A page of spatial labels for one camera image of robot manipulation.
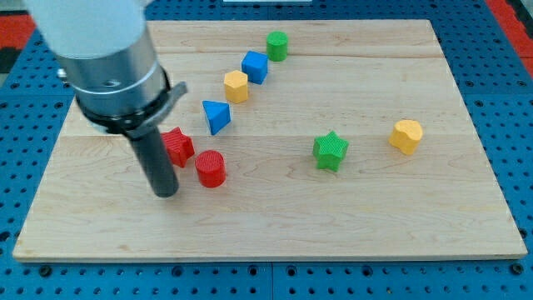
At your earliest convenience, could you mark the blue cube block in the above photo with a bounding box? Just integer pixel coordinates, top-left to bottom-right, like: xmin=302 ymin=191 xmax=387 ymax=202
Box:
xmin=241 ymin=51 xmax=268 ymax=84

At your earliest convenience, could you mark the green cylinder block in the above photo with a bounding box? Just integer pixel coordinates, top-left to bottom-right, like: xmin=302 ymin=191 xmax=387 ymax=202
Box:
xmin=266 ymin=31 xmax=289 ymax=62

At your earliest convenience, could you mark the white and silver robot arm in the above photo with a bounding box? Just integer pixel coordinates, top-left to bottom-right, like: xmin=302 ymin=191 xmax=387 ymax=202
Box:
xmin=24 ymin=0 xmax=187 ymax=198

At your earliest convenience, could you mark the yellow hexagon block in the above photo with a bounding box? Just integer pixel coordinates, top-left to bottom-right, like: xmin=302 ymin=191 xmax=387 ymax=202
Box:
xmin=223 ymin=70 xmax=248 ymax=103

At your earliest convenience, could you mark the green star block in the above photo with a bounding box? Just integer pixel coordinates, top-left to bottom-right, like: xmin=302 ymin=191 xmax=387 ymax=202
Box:
xmin=312 ymin=131 xmax=349 ymax=172

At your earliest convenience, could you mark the black clamp ring mount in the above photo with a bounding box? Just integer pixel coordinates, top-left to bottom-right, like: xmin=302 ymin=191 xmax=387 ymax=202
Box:
xmin=76 ymin=82 xmax=187 ymax=139

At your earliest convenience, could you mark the blue triangle block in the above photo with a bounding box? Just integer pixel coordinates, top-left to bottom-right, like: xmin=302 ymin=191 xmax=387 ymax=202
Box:
xmin=202 ymin=100 xmax=232 ymax=135

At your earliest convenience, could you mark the yellow heart block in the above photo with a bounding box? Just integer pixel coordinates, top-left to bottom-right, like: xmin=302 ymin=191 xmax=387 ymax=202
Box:
xmin=388 ymin=119 xmax=424 ymax=155

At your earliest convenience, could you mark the light wooden board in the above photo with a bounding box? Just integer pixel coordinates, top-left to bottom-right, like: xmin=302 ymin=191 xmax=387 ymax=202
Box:
xmin=12 ymin=19 xmax=527 ymax=263

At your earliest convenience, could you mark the red star block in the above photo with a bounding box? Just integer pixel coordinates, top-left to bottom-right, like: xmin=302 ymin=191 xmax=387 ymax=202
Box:
xmin=162 ymin=127 xmax=195 ymax=168

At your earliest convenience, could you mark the red cylinder block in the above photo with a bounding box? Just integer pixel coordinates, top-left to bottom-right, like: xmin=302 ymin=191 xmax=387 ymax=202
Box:
xmin=195 ymin=150 xmax=227 ymax=188

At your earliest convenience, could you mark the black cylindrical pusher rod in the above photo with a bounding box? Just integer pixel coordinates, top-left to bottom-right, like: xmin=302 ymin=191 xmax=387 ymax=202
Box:
xmin=128 ymin=127 xmax=179 ymax=198

